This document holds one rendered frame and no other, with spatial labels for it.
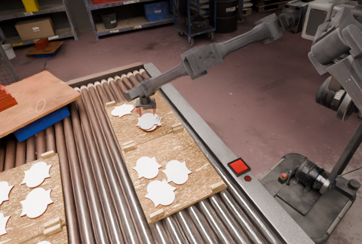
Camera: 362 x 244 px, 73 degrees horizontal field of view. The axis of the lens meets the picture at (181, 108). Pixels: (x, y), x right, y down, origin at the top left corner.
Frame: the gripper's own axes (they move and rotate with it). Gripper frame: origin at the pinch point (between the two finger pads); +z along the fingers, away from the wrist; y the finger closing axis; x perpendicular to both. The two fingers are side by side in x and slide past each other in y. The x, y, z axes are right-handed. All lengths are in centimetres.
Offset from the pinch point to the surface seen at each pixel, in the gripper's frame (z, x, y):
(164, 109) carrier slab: 3.2, 7.6, 9.1
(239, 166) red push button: 3, -39, 43
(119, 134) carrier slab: 3.3, -10.6, -15.2
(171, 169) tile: 1.9, -37.9, 11.9
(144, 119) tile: 0.3, -3.4, -1.5
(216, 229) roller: 4, -65, 27
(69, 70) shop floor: 100, 254, -150
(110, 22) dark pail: 74, 396, -102
